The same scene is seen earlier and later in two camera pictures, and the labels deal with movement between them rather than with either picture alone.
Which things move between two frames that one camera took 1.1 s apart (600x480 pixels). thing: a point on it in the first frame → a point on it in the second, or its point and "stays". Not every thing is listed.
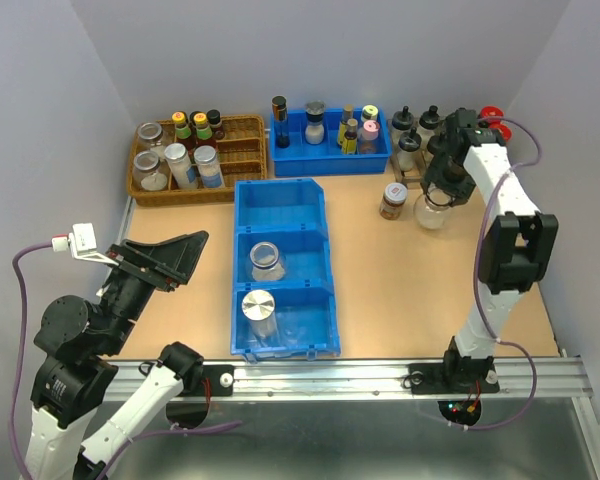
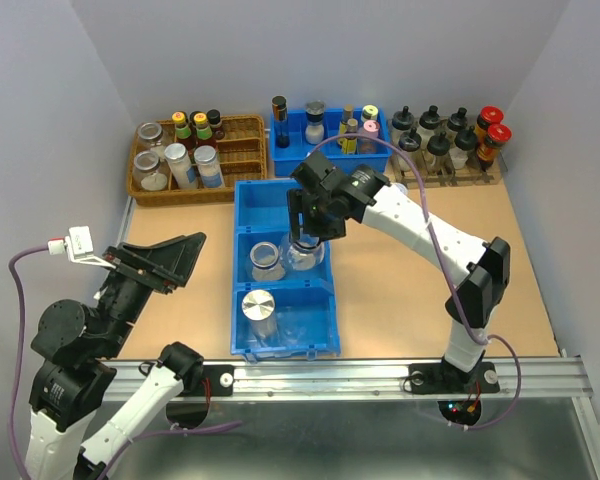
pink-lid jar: x=367 y=136 stays
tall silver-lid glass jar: x=258 y=306 stays
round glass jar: x=431 y=216 → x=307 y=253
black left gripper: x=170 y=261 stays
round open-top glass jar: x=267 y=264 stays
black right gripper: x=435 y=174 → x=300 y=200
